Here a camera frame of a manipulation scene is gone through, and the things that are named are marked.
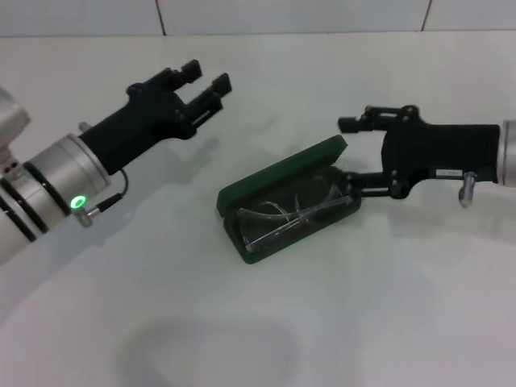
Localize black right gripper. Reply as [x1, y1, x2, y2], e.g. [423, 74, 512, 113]
[337, 105, 501, 201]

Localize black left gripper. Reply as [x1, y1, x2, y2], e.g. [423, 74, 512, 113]
[77, 59, 234, 177]

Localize green glasses case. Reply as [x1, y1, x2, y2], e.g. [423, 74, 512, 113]
[216, 135, 361, 266]

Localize clear transparent glasses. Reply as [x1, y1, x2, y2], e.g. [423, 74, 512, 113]
[236, 177, 354, 253]

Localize left wrist black cable plug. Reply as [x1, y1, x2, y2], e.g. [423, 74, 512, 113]
[76, 169, 129, 229]

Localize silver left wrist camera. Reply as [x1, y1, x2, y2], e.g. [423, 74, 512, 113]
[0, 86, 32, 162]

